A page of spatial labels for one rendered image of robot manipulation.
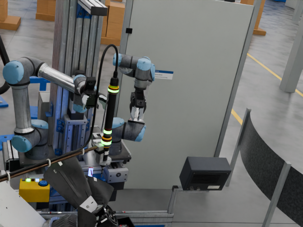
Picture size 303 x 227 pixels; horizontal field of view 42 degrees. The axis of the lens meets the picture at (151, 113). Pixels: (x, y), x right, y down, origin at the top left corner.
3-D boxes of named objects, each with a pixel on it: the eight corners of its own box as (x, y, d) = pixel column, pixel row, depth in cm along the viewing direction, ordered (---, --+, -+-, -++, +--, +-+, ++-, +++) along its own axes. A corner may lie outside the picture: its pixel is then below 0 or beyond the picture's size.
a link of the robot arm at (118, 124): (105, 131, 272) (107, 114, 267) (125, 135, 272) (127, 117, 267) (102, 139, 261) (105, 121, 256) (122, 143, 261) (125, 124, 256)
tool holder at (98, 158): (99, 168, 172) (102, 149, 168) (89, 161, 176) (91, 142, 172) (114, 162, 178) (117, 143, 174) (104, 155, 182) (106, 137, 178)
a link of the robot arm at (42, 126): (51, 138, 251) (52, 120, 245) (39, 147, 239) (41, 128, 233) (34, 133, 253) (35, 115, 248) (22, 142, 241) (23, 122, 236)
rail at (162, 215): (22, 227, 225) (22, 216, 222) (22, 223, 229) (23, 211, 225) (171, 224, 249) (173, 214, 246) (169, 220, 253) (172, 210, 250)
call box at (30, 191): (18, 204, 214) (19, 188, 210) (19, 193, 223) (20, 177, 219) (48, 204, 219) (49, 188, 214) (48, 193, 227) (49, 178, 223)
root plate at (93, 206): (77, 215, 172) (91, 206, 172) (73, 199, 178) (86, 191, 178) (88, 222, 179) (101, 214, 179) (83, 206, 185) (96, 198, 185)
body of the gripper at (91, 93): (99, 109, 194) (93, 99, 204) (101, 93, 190) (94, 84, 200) (84, 110, 191) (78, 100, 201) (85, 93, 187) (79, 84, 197)
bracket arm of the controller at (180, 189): (172, 192, 239) (173, 188, 238) (171, 189, 242) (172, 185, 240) (208, 192, 245) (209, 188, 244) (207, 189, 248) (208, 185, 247)
